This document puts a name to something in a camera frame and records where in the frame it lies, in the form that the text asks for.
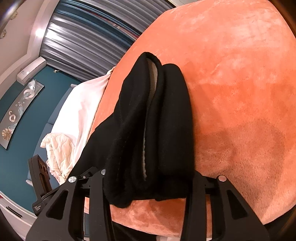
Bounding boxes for black pants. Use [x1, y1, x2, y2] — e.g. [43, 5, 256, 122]
[71, 52, 195, 208]

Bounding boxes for blue upholstered headboard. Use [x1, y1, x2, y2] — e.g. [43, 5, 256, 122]
[26, 84, 77, 188]

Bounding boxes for cream quilted comforter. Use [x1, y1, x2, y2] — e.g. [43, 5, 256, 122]
[40, 133, 74, 185]

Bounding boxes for white bed sheet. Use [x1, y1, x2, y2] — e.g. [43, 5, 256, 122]
[51, 68, 114, 164]

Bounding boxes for white air conditioner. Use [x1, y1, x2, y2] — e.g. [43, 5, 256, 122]
[16, 57, 47, 85]

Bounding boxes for grey pleated curtain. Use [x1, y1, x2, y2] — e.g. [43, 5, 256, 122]
[40, 0, 174, 81]

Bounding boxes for orange plush bed blanket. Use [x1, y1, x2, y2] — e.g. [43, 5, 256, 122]
[93, 1, 295, 240]

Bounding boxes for silver decorative wall art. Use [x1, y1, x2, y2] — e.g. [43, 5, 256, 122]
[0, 79, 44, 150]

